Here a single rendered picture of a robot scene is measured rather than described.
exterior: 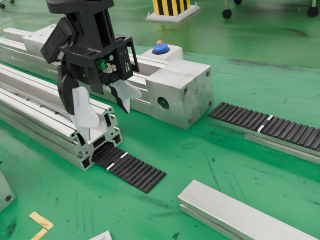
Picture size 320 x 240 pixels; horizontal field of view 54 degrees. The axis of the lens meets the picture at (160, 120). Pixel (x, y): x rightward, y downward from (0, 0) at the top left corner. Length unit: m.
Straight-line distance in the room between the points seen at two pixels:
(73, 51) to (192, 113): 0.29
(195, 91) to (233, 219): 0.27
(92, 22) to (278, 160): 0.36
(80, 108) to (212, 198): 0.23
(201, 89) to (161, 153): 0.15
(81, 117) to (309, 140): 0.35
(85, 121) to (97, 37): 0.13
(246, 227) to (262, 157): 0.17
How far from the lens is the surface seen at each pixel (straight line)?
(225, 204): 0.45
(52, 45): 0.49
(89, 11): 0.39
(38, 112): 0.65
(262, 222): 0.43
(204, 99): 0.65
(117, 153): 0.60
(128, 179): 0.54
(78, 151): 0.57
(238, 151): 0.57
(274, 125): 0.57
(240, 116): 0.59
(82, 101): 0.46
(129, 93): 0.51
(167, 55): 0.80
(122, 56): 0.43
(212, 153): 0.57
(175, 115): 0.62
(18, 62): 1.14
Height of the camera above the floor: 1.16
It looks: 34 degrees down
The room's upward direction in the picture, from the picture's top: 11 degrees counter-clockwise
